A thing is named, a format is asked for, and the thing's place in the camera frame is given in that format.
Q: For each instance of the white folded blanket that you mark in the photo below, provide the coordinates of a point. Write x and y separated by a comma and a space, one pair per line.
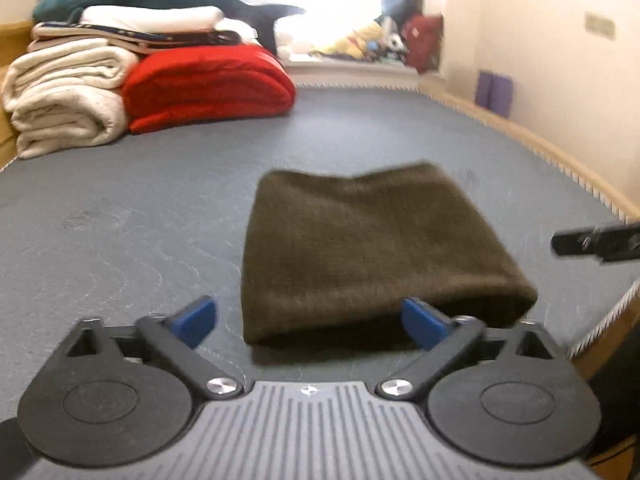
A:
150, 16

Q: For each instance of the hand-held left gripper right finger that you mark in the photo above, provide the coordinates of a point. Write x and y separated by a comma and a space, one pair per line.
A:
425, 322

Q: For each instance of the yellow bear plush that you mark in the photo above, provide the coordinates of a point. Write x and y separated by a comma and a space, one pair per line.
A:
350, 46

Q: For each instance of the panda plush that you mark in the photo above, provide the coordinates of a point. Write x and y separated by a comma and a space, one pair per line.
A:
396, 44

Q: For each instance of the red quilt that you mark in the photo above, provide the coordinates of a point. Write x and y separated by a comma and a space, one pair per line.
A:
205, 85

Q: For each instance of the red printed cushion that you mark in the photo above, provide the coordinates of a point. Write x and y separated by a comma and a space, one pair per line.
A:
424, 42

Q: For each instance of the person's dark clothing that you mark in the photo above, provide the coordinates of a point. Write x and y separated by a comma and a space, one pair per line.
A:
620, 400

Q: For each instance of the white and patterned folded bedding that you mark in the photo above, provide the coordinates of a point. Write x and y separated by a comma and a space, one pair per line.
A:
175, 39

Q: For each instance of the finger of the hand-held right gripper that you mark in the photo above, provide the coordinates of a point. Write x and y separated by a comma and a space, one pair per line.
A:
600, 242

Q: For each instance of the cream fleece blanket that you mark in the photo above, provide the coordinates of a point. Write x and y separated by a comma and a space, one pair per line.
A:
70, 65
65, 120

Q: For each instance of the small yellow plush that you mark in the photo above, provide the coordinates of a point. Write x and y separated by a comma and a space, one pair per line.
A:
322, 50

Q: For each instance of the white windowsill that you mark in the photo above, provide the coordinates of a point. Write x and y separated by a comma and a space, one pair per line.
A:
360, 71

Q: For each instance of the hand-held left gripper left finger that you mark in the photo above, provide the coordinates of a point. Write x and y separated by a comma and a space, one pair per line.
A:
195, 322

